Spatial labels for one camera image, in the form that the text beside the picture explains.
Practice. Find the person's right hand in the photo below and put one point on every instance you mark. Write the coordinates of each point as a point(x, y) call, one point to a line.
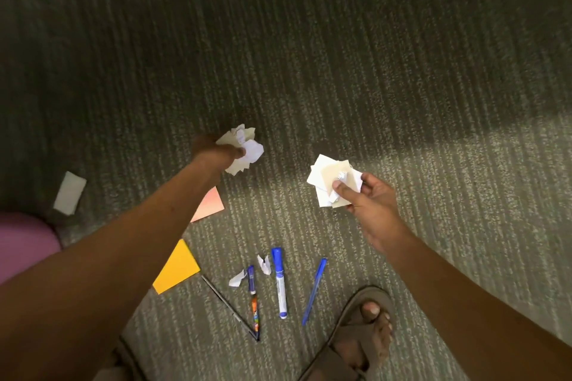
point(375, 215)

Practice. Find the person's left hand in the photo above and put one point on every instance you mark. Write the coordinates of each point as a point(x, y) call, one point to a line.
point(209, 151)

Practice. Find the person's left thumb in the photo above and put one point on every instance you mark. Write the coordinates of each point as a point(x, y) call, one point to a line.
point(232, 151)

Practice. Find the person's right thumb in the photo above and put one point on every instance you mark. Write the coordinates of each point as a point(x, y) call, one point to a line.
point(345, 192)

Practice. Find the white paper wad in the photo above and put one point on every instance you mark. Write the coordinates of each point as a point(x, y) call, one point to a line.
point(250, 151)

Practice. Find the stack of white paper pieces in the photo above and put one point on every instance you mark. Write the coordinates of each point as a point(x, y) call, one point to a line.
point(326, 175)

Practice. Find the person's left forearm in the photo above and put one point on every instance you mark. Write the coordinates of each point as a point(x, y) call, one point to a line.
point(98, 269)

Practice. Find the person's right forearm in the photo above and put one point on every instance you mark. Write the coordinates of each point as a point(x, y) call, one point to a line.
point(469, 309)

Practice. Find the pink sticky note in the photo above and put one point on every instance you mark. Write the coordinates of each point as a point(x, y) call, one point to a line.
point(210, 206)

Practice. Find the blue pen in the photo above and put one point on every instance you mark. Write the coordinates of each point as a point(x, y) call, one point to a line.
point(314, 292)

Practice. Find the small crumpled paper scrap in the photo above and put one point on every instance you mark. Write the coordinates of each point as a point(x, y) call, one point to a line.
point(238, 279)
point(265, 264)

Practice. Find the blue and white marker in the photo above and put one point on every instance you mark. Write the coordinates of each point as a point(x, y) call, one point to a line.
point(280, 282)

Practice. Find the yellow sticky note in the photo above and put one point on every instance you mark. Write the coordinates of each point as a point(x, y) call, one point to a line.
point(177, 267)

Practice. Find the person's right foot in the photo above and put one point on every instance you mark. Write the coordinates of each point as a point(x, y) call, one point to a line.
point(375, 331)

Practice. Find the brown sandal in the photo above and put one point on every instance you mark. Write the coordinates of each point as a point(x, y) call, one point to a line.
point(123, 363)
point(353, 336)

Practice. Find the orange and purple pen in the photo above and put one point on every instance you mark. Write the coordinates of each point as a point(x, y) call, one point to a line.
point(254, 305)

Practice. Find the thin black pen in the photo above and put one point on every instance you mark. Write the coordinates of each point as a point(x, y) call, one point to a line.
point(228, 307)

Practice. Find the white paper slip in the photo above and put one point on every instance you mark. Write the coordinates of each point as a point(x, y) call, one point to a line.
point(69, 193)

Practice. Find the person's pink trouser leg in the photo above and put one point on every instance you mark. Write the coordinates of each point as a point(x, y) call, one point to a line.
point(24, 242)

